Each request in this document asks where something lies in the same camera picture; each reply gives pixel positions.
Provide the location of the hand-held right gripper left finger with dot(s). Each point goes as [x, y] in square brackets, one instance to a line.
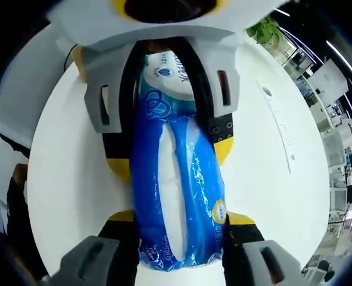
[110, 259]

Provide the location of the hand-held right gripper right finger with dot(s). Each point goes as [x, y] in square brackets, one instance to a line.
[247, 259]

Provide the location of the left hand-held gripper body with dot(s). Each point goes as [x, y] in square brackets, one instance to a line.
[238, 18]

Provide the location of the blue soft wet wipes pack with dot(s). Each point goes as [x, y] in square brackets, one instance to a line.
[193, 178]

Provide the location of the green potted plant white pot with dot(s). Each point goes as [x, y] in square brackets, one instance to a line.
[265, 31]

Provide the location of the white table socket panel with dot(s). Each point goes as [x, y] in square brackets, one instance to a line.
[278, 125]

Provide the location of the grey mesh office chair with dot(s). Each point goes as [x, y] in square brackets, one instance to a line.
[24, 89]

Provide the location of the person's dark trousers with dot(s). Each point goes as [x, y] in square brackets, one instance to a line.
[21, 223]

